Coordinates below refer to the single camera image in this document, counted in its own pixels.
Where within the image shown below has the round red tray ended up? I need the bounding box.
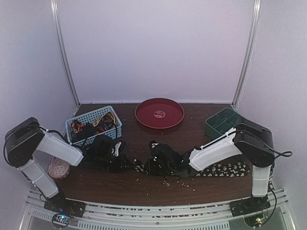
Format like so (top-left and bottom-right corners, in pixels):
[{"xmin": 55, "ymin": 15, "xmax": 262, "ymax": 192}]
[{"xmin": 135, "ymin": 98, "xmax": 185, "ymax": 129}]

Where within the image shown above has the black white floral tie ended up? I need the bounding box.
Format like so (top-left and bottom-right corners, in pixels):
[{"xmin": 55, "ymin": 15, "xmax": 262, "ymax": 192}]
[{"xmin": 133, "ymin": 159, "xmax": 250, "ymax": 178}]

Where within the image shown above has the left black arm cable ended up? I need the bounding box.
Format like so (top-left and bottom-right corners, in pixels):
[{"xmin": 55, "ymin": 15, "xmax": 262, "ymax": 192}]
[{"xmin": 81, "ymin": 119, "xmax": 118, "ymax": 149}]

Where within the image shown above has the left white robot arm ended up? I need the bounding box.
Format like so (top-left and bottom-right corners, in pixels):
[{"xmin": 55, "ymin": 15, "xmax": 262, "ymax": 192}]
[{"xmin": 3, "ymin": 117, "xmax": 131, "ymax": 213}]

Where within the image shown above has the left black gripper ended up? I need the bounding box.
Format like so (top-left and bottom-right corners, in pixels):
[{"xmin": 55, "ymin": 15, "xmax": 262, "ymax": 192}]
[{"xmin": 96, "ymin": 153, "xmax": 135, "ymax": 173}]

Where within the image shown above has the pile of ties in basket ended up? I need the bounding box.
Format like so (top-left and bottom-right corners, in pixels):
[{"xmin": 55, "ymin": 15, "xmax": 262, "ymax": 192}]
[{"xmin": 71, "ymin": 112, "xmax": 119, "ymax": 142}]

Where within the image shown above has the dark green divided organizer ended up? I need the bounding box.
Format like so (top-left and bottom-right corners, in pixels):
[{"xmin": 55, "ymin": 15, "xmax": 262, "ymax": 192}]
[{"xmin": 205, "ymin": 108, "xmax": 244, "ymax": 139}]

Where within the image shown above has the left aluminium corner post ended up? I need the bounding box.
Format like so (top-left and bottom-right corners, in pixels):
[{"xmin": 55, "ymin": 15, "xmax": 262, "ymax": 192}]
[{"xmin": 50, "ymin": 0, "xmax": 80, "ymax": 106}]

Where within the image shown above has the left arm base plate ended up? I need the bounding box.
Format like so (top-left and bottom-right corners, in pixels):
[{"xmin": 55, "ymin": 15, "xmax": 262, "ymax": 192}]
[{"xmin": 39, "ymin": 191, "xmax": 86, "ymax": 230}]

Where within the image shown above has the aluminium corner post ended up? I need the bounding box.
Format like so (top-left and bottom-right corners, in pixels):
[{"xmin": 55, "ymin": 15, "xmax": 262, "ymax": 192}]
[
  {"xmin": 231, "ymin": 0, "xmax": 262, "ymax": 110},
  {"xmin": 50, "ymin": 0, "xmax": 80, "ymax": 106}
]

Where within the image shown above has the small patterned pink bowl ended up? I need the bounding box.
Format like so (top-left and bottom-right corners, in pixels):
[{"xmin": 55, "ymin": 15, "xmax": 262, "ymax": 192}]
[{"xmin": 47, "ymin": 158, "xmax": 70, "ymax": 179}]

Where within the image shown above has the light blue plastic basket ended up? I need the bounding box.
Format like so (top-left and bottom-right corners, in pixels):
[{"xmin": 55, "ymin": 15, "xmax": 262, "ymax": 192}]
[{"xmin": 65, "ymin": 105, "xmax": 122, "ymax": 147}]

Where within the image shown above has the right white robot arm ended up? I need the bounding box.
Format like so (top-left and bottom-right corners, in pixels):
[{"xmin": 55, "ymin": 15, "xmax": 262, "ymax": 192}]
[{"xmin": 145, "ymin": 120, "xmax": 275, "ymax": 212}]

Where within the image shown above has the right aluminium corner post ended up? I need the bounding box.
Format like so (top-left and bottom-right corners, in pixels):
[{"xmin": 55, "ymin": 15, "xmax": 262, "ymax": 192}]
[{"xmin": 231, "ymin": 0, "xmax": 262, "ymax": 110}]

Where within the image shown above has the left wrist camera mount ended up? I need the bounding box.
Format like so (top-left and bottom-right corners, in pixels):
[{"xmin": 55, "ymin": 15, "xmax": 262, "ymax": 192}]
[{"xmin": 111, "ymin": 141, "xmax": 126, "ymax": 157}]

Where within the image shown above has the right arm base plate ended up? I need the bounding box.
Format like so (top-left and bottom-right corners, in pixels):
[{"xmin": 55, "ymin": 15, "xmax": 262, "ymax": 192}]
[{"xmin": 229, "ymin": 195, "xmax": 272, "ymax": 228}]

